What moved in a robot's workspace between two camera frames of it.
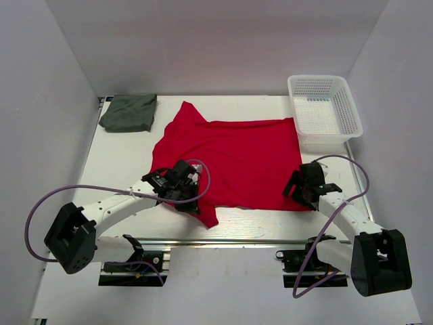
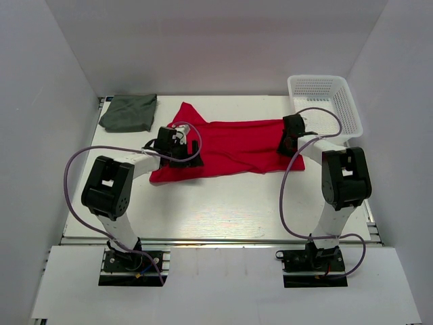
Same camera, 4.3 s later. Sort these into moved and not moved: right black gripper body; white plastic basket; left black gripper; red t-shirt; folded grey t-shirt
Moved: red t-shirt; right black gripper body; left black gripper
Not moved: white plastic basket; folded grey t-shirt
